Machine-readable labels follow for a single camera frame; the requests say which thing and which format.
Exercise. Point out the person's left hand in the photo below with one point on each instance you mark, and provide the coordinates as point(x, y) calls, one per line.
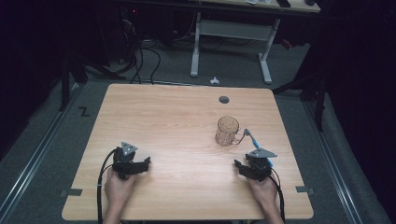
point(117, 189)

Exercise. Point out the white-legged desk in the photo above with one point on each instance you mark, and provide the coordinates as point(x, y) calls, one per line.
point(232, 29)

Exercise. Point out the white paper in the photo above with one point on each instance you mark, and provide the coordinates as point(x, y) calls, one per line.
point(257, 1)

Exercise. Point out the clear glass mug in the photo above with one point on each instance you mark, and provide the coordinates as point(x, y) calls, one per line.
point(226, 132)

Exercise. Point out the small red object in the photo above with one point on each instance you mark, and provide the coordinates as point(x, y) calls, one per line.
point(287, 44)

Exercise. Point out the black remote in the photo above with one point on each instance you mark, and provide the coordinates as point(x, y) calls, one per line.
point(283, 3)

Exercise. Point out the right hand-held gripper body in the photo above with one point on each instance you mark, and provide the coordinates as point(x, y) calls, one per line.
point(260, 168)

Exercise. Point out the grey tape strip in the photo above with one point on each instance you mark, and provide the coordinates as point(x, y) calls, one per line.
point(304, 189)
point(73, 192)

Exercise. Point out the person's right hand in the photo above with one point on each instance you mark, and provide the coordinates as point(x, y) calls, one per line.
point(264, 191)

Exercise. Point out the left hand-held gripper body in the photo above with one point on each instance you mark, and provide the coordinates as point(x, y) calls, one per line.
point(124, 165)

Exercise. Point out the grey round table grommet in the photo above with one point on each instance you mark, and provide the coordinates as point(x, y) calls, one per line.
point(224, 99)

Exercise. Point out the dark equipment with red light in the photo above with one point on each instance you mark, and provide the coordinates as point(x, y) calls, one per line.
point(129, 28)

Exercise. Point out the small white floor object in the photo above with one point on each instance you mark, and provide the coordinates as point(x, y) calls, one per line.
point(214, 81)

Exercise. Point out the black metal stand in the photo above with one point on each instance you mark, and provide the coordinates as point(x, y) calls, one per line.
point(64, 84)
point(320, 105)

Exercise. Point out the blue toothbrush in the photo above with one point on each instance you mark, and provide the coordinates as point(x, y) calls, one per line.
point(253, 140)

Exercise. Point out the metal floor rail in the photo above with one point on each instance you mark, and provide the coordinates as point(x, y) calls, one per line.
point(31, 168)
point(334, 168)

